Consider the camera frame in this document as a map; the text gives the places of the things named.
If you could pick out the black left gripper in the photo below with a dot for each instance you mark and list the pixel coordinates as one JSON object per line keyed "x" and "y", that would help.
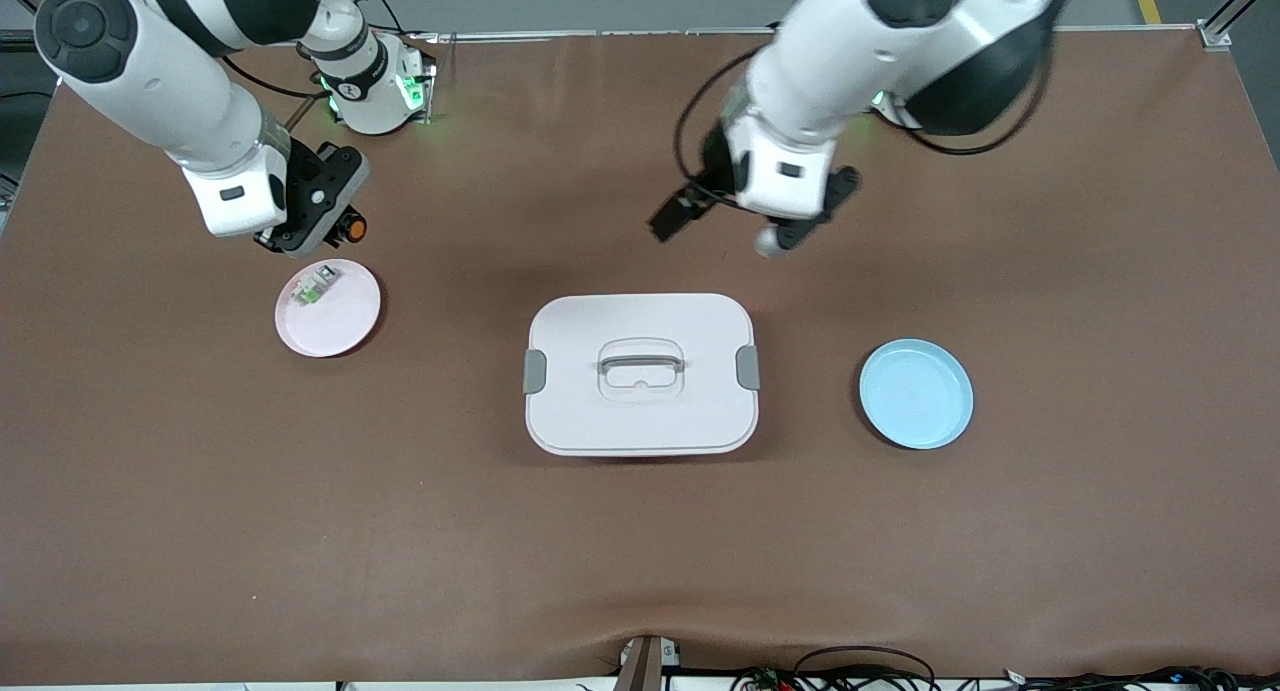
{"x": 712, "y": 174}

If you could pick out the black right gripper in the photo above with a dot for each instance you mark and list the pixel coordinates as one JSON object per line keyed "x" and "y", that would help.
{"x": 343, "y": 228}

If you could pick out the orange and black switch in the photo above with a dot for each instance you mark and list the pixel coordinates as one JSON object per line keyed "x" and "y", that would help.
{"x": 352, "y": 229}

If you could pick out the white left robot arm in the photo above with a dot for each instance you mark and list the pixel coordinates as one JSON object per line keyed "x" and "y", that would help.
{"x": 830, "y": 61}

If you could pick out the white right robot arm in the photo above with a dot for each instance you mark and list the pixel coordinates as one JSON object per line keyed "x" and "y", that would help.
{"x": 150, "y": 81}

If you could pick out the pink round plate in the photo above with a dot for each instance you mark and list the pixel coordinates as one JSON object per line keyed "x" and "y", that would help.
{"x": 335, "y": 331}

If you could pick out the white lidded container box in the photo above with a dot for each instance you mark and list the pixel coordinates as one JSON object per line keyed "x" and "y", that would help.
{"x": 640, "y": 411}

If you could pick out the light blue round plate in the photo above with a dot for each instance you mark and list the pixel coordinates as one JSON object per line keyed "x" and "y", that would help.
{"x": 915, "y": 396}

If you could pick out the brown table mat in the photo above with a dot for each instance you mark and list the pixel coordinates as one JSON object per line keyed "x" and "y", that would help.
{"x": 300, "y": 531}

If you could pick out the green and clear switch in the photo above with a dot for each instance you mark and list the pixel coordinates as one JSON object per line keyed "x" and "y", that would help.
{"x": 315, "y": 286}

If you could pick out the metal table edge rail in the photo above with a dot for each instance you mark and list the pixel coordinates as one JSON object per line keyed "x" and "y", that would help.
{"x": 600, "y": 34}

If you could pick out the metal mount bracket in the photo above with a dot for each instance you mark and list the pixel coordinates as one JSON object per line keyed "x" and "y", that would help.
{"x": 645, "y": 666}

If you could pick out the aluminium frame corner strut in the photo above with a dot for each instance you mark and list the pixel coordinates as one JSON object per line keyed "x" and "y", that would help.
{"x": 1215, "y": 36}

